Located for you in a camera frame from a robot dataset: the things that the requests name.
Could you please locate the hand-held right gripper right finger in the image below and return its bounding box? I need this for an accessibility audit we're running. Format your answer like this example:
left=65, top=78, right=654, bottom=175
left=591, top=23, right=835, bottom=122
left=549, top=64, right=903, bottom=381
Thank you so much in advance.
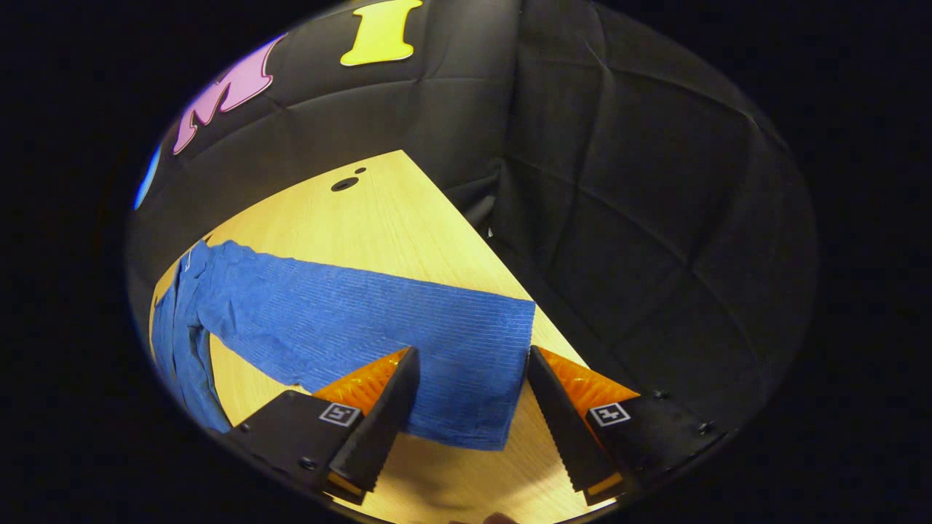
left=526, top=345, right=729, bottom=507

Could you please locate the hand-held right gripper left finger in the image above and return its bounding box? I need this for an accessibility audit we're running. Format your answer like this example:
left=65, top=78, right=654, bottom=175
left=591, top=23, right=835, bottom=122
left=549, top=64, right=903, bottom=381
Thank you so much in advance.
left=218, top=346, right=421, bottom=507

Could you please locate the blue corduroy jacket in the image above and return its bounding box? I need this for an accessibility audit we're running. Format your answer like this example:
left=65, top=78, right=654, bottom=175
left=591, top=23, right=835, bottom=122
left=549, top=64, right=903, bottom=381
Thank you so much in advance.
left=149, top=240, right=537, bottom=452

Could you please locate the black backdrop cloth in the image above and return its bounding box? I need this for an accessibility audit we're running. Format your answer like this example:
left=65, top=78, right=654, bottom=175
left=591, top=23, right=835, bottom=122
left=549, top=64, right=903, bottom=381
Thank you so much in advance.
left=124, top=0, right=824, bottom=467

